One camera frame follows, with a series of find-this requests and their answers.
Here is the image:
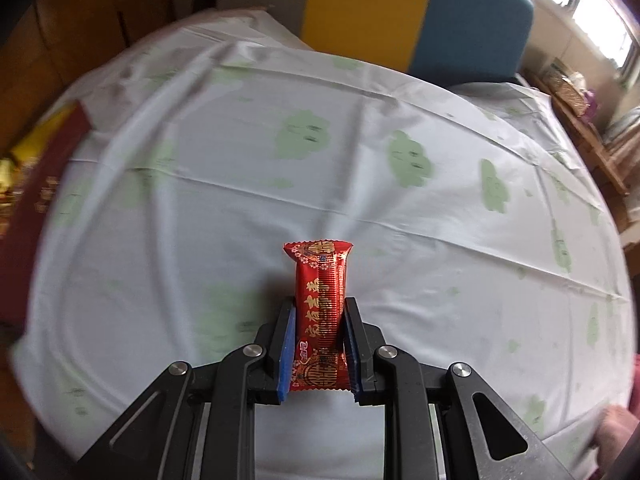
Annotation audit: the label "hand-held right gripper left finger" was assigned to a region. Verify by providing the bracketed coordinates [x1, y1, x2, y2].
[75, 297, 297, 480]

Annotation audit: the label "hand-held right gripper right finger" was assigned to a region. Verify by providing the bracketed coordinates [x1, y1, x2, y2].
[342, 297, 576, 480]

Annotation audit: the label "red gold patterned snack packet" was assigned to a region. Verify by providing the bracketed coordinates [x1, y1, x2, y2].
[283, 240, 354, 392]

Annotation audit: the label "gold tin box maroon sides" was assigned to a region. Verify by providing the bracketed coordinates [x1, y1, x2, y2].
[0, 100, 96, 341]

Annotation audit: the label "white tablecloth green cloud print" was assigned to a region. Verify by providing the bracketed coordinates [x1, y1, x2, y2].
[10, 7, 636, 480]

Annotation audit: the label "wooden shelf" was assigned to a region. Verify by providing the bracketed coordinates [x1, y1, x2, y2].
[530, 72, 640, 196]

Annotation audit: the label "patterned tissue box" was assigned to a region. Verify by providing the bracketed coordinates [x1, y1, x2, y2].
[550, 60, 591, 116]

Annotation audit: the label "grey yellow blue sofa backrest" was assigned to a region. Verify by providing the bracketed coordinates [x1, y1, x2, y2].
[215, 0, 535, 85]

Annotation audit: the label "wooden wardrobe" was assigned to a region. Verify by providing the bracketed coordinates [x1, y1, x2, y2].
[0, 0, 201, 126]

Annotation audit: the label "window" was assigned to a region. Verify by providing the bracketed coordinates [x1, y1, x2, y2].
[550, 0, 640, 76]

